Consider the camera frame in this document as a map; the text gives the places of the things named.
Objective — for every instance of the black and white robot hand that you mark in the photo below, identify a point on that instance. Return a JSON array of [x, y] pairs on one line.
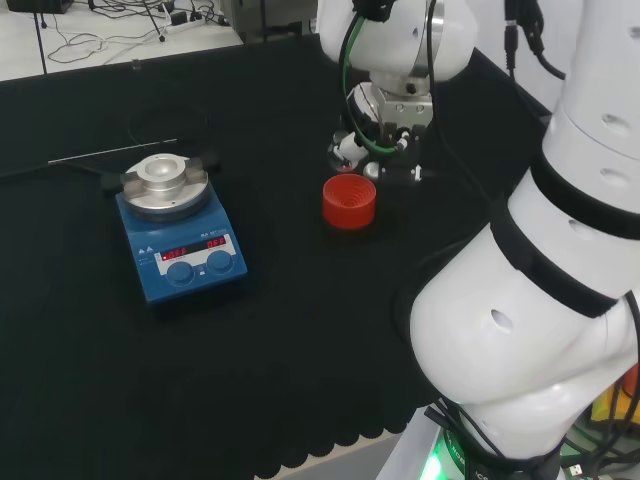
[[405, 112]]

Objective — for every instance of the heater with blue base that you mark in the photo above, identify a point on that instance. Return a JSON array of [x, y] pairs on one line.
[[150, 260]]

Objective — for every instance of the black bench cloth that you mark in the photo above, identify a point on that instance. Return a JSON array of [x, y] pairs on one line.
[[300, 325]]

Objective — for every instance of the white power strip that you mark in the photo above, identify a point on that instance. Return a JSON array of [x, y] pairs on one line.
[[180, 19]]

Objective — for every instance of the grey tape piece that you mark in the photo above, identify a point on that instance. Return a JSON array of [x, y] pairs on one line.
[[136, 65]]

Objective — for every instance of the thin metal probe rod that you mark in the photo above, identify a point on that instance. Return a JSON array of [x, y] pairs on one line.
[[110, 151]]

